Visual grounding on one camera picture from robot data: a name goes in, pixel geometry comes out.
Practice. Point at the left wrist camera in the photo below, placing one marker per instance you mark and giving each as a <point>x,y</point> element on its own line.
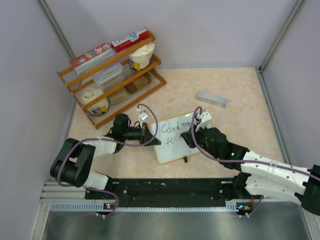
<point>142,115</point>

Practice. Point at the aluminium frame rail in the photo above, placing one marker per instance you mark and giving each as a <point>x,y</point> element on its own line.
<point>53,192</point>

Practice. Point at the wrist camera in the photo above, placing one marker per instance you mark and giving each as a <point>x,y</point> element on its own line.
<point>142,115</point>
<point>202,120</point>

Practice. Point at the orange wooden shelf rack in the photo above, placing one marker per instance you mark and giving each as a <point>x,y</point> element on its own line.
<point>93,101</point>

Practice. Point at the tan sponge block left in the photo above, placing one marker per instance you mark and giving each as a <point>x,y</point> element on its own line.
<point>118,96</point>

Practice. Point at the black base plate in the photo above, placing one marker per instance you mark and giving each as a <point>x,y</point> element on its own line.
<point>177,192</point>

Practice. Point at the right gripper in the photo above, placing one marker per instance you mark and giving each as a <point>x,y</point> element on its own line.
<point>188,136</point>

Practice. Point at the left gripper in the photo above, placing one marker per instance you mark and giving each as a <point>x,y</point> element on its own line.
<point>145,135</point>

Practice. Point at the brown sponge block right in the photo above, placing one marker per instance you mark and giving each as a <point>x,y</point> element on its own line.
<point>138,83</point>

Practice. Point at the white whiteboard yellow frame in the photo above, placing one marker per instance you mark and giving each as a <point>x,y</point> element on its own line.
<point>166,131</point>

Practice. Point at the white bag upper container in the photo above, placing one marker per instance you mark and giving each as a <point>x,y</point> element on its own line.
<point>140,58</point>

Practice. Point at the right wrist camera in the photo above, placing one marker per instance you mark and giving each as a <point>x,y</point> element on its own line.
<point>202,120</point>

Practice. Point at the red white long box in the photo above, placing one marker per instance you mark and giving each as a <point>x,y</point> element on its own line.
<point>129,39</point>

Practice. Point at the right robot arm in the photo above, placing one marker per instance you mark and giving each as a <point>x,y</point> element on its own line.
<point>258,175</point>

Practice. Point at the clear plastic box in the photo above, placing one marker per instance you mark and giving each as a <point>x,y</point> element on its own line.
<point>110,77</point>

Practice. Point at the red foil wrap box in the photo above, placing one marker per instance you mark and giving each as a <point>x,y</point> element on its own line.
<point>90,58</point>

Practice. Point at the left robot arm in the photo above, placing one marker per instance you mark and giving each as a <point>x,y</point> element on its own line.
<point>73,164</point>

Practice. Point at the grey whiteboard eraser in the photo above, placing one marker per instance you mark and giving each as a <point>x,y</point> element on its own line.
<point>212,99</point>

